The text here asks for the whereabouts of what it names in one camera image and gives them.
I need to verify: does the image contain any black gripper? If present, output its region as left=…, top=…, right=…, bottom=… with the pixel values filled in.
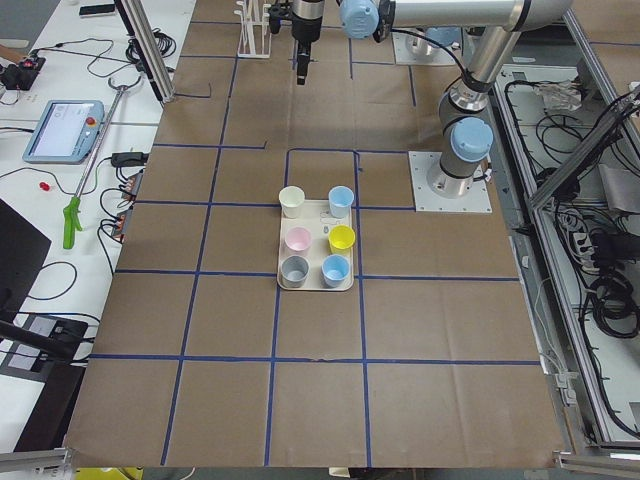
left=268, top=0, right=324, bottom=85

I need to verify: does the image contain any white plastic cup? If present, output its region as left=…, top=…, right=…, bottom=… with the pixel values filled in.
left=278, top=185, right=306, bottom=219

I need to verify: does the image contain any light blue cup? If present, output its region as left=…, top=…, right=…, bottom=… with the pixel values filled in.
left=321, top=254, right=350, bottom=288
left=328, top=185, right=355, bottom=219

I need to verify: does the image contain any pink plastic cup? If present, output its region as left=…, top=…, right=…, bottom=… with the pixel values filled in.
left=284, top=226, right=313, bottom=256

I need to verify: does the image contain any yellow plastic cup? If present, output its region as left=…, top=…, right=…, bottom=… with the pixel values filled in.
left=328, top=225, right=356, bottom=255

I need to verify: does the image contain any grey plastic cup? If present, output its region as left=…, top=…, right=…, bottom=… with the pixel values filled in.
left=280, top=255, right=309, bottom=289

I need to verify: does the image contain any black smartphone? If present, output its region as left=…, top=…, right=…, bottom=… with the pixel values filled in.
left=79, top=3, right=116, bottom=18

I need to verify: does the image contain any beige plastic tray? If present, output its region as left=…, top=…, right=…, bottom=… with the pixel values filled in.
left=277, top=200, right=354, bottom=292

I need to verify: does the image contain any black power adapter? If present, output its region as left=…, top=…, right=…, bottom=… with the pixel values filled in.
left=110, top=152, right=149, bottom=168

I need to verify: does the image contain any blue teach pendant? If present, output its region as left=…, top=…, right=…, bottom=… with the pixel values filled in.
left=22, top=100, right=104, bottom=165

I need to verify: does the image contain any black monitor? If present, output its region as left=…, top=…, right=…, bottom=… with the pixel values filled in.
left=0, top=201, right=51, bottom=323

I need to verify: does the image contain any white wire cup rack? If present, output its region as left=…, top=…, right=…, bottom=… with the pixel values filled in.
left=234, top=0, right=272, bottom=59

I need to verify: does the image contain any aluminium frame post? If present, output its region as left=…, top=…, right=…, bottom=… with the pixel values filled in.
left=114, top=0, right=175, bottom=104

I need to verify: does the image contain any green handled reacher grabber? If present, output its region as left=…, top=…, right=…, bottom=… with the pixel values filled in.
left=63, top=75, right=142, bottom=250

